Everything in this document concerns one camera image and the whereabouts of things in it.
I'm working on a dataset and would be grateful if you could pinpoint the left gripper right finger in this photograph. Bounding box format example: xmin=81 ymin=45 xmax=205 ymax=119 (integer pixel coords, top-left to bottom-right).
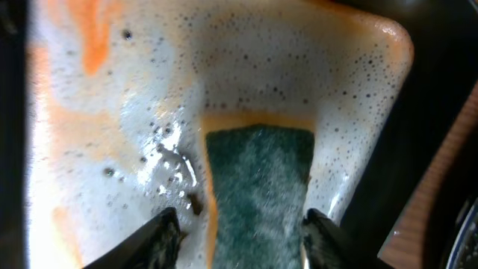
xmin=301 ymin=208 xmax=392 ymax=269

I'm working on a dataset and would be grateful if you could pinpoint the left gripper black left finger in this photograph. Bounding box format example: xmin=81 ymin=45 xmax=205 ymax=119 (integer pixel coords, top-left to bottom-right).
xmin=85 ymin=207 xmax=181 ymax=269

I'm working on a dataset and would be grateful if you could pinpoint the green yellow sponge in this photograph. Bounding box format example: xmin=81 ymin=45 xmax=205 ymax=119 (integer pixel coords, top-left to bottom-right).
xmin=200 ymin=112 xmax=314 ymax=268

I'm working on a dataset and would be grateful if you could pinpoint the round black tray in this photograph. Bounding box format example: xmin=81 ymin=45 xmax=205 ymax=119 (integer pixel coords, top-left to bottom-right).
xmin=441 ymin=198 xmax=477 ymax=269

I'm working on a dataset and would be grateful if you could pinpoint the small rectangular black tray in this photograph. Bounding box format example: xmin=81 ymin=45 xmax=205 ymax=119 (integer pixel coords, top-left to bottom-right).
xmin=1 ymin=1 xmax=477 ymax=268

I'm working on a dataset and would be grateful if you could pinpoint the stained white cloth pad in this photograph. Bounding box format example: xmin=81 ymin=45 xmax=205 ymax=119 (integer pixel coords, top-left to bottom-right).
xmin=25 ymin=0 xmax=414 ymax=268

